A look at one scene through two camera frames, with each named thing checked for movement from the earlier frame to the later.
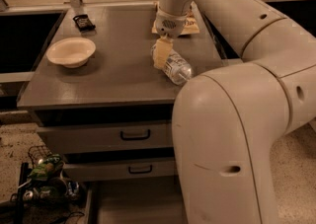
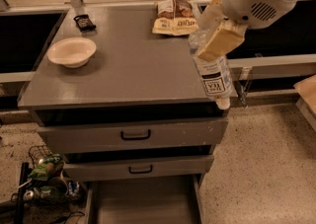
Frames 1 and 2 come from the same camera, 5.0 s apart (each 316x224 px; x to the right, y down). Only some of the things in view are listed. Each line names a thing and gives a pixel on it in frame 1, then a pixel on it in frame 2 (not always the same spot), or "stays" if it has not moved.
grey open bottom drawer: x=146 y=200 stays
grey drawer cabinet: x=100 y=104 stays
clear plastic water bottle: x=178 y=69 to x=215 y=76
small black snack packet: x=84 y=23 stays
